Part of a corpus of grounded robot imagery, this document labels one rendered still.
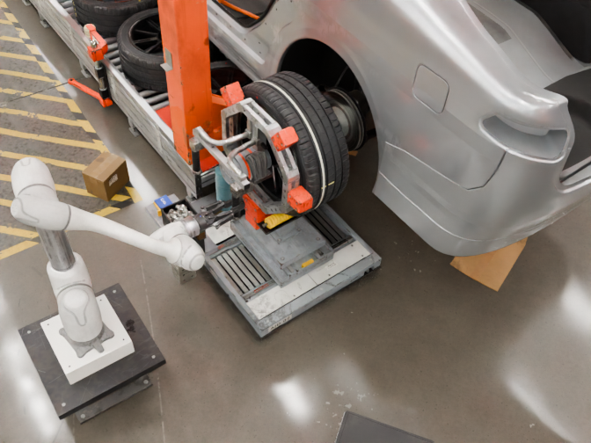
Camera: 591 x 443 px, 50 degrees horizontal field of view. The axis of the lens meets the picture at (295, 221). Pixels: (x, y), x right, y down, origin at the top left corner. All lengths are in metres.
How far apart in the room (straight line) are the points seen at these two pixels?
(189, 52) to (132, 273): 1.32
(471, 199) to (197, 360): 1.60
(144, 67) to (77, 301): 1.91
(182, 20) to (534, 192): 1.61
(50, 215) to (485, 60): 1.61
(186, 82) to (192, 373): 1.42
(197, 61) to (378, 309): 1.61
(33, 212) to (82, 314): 0.59
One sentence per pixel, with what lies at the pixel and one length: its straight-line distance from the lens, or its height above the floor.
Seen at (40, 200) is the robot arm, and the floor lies 1.22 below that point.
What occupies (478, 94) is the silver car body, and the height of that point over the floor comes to 1.58.
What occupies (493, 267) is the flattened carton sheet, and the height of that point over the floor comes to 0.01.
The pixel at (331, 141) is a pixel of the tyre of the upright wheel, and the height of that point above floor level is 1.06.
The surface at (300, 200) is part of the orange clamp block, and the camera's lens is 2.77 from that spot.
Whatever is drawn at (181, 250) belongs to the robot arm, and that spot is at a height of 0.94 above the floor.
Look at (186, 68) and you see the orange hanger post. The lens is 3.05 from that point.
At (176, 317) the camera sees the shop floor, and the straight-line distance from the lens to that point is 3.47.
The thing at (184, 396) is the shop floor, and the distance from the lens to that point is 3.25.
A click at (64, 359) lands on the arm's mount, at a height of 0.40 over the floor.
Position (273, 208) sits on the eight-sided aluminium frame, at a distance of 3.01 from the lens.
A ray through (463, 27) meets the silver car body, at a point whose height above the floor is 1.70.
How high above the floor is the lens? 2.93
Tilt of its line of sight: 49 degrees down
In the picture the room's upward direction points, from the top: 5 degrees clockwise
